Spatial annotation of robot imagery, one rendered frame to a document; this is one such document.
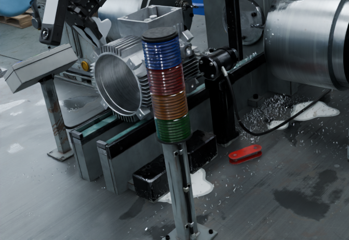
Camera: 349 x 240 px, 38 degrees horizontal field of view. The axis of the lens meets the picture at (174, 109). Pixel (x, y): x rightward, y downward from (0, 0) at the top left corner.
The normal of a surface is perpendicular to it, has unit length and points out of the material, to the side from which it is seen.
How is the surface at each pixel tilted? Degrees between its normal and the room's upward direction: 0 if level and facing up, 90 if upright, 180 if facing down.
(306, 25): 62
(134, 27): 90
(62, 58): 57
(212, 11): 90
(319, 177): 0
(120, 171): 90
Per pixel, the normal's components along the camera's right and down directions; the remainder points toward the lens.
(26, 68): 0.55, -0.31
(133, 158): 0.74, 0.21
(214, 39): -0.66, 0.40
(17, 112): -0.13, -0.89
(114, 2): -0.63, -0.13
